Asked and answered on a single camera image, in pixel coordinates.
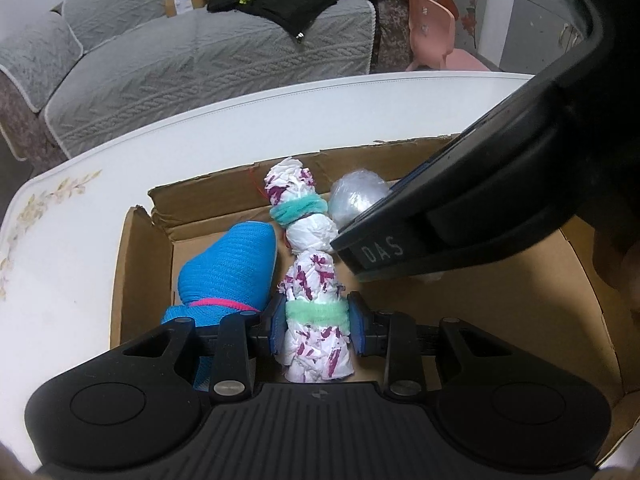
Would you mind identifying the cardboard box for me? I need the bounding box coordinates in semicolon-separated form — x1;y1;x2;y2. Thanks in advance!
109;132;640;471

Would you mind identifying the blue mesh bundle pink band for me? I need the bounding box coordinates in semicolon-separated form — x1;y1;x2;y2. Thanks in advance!
160;220;278;391

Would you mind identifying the small cardboard parcel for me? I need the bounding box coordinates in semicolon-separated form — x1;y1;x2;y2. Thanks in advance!
164;0;210;17

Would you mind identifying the grey quilted sofa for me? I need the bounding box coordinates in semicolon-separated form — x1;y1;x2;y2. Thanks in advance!
0;0;381;161

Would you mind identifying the white purple bundle teal band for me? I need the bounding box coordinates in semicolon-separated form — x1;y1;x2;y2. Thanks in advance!
264;156;340;256

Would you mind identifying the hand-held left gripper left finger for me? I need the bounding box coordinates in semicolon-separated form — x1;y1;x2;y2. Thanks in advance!
107;292;288;405

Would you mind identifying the white purple bundle green band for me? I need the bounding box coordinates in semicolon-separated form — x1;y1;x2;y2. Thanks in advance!
277;251;357;386

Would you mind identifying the clear plastic bundle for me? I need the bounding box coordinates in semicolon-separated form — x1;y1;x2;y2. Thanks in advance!
328;171;392;228

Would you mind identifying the grey cabinet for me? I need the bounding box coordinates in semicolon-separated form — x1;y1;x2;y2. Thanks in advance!
500;0;588;77

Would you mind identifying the pink plastic chair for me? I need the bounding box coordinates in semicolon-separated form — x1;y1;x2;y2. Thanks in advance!
404;0;493;72

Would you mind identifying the person's right hand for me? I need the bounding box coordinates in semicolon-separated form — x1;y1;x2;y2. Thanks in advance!
592;210;640;303

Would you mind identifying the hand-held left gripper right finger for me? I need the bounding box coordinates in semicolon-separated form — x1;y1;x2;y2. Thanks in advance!
346;291;536;397

